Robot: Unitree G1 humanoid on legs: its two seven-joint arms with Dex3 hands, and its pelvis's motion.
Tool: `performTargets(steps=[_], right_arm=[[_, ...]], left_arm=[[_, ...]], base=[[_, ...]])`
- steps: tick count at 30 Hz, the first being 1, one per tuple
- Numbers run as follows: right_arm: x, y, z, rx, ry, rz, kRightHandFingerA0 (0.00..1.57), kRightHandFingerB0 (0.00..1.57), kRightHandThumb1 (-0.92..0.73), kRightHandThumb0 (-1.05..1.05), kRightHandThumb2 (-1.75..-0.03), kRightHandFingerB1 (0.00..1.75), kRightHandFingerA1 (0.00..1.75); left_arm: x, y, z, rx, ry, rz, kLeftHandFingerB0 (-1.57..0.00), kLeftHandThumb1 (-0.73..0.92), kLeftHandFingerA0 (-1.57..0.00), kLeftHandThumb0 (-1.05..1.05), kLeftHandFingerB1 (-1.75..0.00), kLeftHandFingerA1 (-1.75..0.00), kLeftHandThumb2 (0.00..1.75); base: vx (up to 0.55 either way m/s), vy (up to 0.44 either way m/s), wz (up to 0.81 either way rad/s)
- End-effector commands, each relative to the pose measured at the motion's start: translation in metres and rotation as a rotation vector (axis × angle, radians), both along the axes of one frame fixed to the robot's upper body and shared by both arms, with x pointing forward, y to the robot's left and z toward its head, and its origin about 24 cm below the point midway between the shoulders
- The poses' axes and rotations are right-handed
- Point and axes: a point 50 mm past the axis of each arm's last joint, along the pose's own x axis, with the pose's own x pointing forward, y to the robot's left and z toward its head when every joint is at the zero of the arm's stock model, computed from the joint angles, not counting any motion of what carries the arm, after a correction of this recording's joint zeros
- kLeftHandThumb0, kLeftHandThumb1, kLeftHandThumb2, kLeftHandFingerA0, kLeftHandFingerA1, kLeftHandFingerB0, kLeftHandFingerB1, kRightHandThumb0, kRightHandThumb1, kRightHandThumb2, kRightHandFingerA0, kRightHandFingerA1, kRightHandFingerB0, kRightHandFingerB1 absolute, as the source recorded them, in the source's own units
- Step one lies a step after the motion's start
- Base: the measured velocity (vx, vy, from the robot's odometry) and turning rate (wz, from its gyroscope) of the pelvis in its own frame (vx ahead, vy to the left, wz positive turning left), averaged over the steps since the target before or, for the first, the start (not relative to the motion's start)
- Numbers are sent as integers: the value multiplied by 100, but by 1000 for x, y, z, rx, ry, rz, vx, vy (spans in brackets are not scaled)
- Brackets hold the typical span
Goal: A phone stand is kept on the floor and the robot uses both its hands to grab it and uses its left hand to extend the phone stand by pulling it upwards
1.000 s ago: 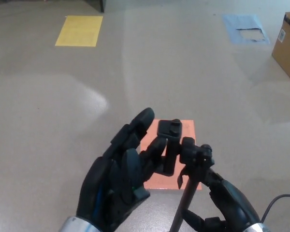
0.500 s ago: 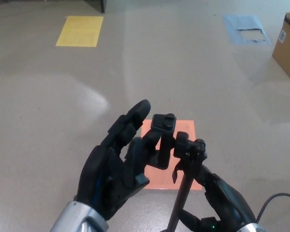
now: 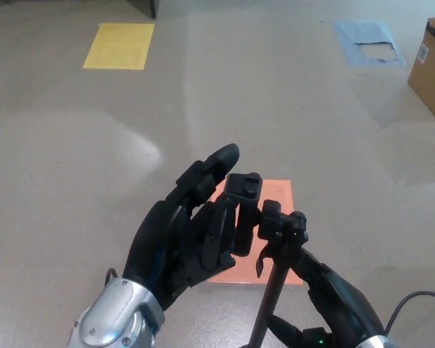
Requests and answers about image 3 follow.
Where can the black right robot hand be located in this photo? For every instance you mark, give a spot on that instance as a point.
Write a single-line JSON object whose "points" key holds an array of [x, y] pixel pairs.
{"points": [[344, 308]]}

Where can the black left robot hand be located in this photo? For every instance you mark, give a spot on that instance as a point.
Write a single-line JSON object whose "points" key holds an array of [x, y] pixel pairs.
{"points": [[156, 239]]}

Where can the black telescopic phone stand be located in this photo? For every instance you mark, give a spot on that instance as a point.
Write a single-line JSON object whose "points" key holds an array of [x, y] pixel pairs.
{"points": [[272, 290]]}

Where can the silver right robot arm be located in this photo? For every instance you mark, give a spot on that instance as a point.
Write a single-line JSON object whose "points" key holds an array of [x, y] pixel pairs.
{"points": [[378, 342]]}

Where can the orange paper floor sheet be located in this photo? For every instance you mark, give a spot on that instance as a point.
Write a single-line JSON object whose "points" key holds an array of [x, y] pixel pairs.
{"points": [[275, 190]]}

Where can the yellow paper floor sheet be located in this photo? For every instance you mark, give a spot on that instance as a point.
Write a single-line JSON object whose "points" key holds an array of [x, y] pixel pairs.
{"points": [[117, 47]]}

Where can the torn blue paper floor sheet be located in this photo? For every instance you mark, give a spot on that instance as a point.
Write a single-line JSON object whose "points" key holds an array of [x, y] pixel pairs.
{"points": [[351, 32]]}

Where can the brown cardboard box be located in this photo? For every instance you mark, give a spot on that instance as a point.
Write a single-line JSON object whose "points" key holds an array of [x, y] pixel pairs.
{"points": [[433, 83]]}

